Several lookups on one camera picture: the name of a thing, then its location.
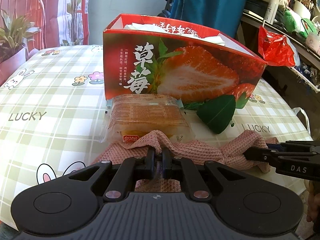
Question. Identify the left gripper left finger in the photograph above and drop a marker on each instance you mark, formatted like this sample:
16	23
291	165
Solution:
128	173

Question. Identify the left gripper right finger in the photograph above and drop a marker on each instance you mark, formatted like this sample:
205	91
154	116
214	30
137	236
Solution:
186	172

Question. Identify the packaged bread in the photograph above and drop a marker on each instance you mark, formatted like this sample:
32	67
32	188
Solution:
129	117

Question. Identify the pink knitted cloth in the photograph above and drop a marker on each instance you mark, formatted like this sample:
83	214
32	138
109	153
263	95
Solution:
231	154

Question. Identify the person's right hand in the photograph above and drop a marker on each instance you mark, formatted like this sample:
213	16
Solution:
312	203

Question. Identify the checkered bunny tablecloth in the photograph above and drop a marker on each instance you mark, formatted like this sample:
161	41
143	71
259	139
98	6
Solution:
52	120

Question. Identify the black shelf table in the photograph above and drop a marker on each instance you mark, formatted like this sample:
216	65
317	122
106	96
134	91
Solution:
293	68

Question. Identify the red plastic bag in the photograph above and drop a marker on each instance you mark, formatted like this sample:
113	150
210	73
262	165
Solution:
275	49

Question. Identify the red strawberry cardboard box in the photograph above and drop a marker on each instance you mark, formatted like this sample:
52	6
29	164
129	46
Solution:
213	80

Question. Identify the clear jar with lid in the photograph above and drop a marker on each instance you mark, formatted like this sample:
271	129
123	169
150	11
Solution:
313	42

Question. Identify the white brush holder cup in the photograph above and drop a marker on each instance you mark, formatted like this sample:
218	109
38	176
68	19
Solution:
301	10

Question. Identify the white spray bottle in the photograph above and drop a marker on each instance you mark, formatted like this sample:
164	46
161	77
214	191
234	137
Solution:
271	11

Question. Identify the teal curtain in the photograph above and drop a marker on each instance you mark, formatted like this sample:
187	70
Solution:
223	15

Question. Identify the pink printed backdrop cloth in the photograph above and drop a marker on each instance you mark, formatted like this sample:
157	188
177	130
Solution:
28	26

